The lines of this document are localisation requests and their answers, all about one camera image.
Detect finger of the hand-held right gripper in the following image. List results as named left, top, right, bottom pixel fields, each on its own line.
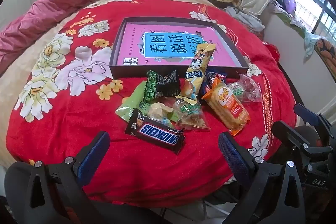
left=293, top=103, right=336, bottom=138
left=272, top=121, right=331, bottom=161

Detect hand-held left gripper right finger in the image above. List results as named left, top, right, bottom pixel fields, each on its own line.
left=218, top=132, right=306, bottom=224

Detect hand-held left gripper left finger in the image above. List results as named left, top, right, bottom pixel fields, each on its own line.
left=24, top=131, right=111, bottom=224

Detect orange cracker packet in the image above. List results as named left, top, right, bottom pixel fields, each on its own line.
left=202, top=78, right=250, bottom=136

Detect clear packet lumpy brown pastry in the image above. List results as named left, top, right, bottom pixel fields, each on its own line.
left=175, top=98, right=211, bottom=131

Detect light green snack packet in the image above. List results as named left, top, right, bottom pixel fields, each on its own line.
left=115, top=81, right=160, bottom=126

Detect brown chocolate bar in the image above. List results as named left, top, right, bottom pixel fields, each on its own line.
left=124, top=109, right=185, bottom=155

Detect clear packet red candy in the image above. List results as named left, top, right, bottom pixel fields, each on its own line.
left=236, top=72, right=263, bottom=102

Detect clear packet round pastry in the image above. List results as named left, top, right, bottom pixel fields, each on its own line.
left=227, top=81, right=247, bottom=102

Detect clear packet pale yellow pastry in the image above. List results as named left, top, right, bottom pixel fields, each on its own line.
left=148, top=99, right=181, bottom=130

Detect blue cookie packet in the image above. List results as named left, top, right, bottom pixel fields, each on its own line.
left=201, top=70, right=227, bottom=98

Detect dark shallow box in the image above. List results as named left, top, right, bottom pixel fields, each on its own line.
left=109, top=17, right=250, bottom=80

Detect long yellow snack packet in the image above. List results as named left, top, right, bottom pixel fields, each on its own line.
left=178, top=43, right=216, bottom=106

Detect green and black snack packet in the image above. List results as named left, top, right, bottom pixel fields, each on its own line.
left=143, top=70, right=180, bottom=102

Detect red floral blanket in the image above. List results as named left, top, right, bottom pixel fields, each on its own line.
left=7, top=0, right=297, bottom=207

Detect orange and black patterned cushion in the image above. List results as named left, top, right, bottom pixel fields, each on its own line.
left=314, top=38, right=336, bottom=83

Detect red plastic bag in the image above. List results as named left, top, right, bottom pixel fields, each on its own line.
left=266, top=44, right=281, bottom=62

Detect clothes on window sill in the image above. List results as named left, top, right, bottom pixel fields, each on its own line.
left=270, top=0, right=336, bottom=56

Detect pale crumpled cloth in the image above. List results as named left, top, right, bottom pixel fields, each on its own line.
left=226, top=6, right=265, bottom=33

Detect pink book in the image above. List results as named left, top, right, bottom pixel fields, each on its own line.
left=115, top=22, right=243, bottom=67

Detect pink quilt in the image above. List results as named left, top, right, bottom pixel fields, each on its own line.
left=0, top=0, right=109, bottom=75

